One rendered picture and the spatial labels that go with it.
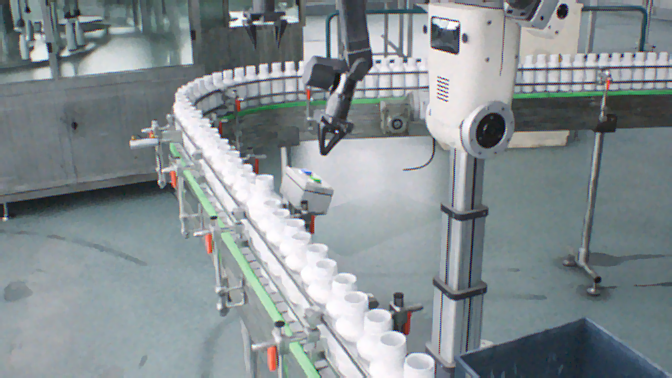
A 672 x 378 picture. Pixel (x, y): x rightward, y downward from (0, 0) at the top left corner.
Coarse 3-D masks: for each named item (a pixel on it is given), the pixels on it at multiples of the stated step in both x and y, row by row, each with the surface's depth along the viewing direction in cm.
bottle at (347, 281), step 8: (336, 280) 101; (344, 280) 102; (352, 280) 101; (336, 288) 99; (344, 288) 99; (352, 288) 99; (336, 296) 100; (328, 304) 101; (336, 304) 100; (328, 312) 101; (336, 312) 99; (328, 320) 101; (336, 320) 100; (328, 336) 103; (328, 344) 104; (328, 352) 104
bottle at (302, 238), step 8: (296, 232) 116; (304, 232) 116; (296, 240) 114; (304, 240) 114; (296, 248) 114; (304, 248) 114; (288, 256) 116; (296, 256) 115; (304, 256) 115; (288, 264) 115; (296, 264) 114; (304, 264) 114; (296, 272) 115; (288, 280) 117; (288, 288) 117; (296, 288) 116; (288, 296) 118; (296, 296) 116; (296, 304) 117; (296, 320) 118
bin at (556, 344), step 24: (528, 336) 122; (552, 336) 125; (576, 336) 128; (600, 336) 124; (456, 360) 116; (480, 360) 119; (504, 360) 121; (528, 360) 124; (552, 360) 127; (576, 360) 130; (600, 360) 125; (624, 360) 118; (648, 360) 113
